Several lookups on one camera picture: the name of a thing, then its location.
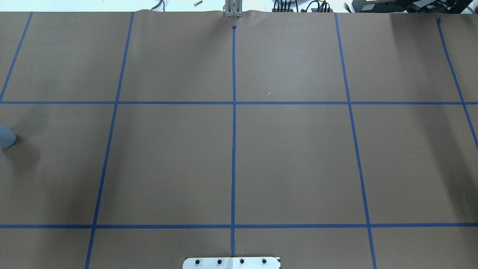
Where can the light blue plastic cup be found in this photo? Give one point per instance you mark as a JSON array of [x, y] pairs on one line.
[[7, 137]]

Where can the aluminium frame post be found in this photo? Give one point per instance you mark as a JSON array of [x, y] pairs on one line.
[[233, 8]]

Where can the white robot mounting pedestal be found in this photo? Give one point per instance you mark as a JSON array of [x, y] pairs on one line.
[[232, 263]]

